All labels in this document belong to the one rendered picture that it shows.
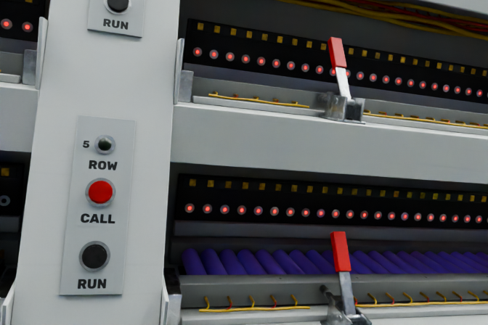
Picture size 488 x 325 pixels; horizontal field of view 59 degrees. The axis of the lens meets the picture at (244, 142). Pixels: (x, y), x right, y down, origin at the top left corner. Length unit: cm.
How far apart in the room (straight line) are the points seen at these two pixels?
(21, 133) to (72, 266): 10
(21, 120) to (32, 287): 11
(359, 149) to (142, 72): 20
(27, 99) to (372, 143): 28
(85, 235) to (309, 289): 22
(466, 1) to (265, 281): 36
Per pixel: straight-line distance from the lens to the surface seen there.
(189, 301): 40
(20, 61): 41
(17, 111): 34
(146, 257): 32
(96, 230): 32
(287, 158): 36
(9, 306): 32
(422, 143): 43
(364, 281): 46
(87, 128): 32
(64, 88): 33
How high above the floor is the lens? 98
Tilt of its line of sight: 11 degrees up
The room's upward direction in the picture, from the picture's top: 2 degrees clockwise
